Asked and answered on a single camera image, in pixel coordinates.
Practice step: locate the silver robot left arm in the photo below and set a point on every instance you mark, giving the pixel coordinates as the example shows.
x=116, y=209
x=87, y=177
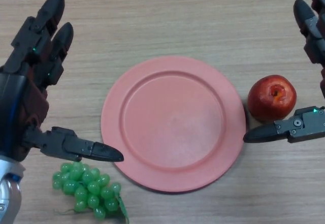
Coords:
x=8, y=193

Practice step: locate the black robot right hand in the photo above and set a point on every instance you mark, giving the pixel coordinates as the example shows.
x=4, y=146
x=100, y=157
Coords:
x=304, y=130

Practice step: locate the pink round plate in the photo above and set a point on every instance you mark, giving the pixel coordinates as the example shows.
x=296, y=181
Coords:
x=174, y=122

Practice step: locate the red apple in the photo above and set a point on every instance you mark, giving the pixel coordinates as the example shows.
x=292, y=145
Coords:
x=265, y=99

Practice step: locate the green grape bunch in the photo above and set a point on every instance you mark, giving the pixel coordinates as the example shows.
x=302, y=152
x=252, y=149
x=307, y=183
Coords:
x=89, y=186

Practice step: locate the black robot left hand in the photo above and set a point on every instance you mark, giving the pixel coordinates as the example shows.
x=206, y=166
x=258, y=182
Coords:
x=25, y=92

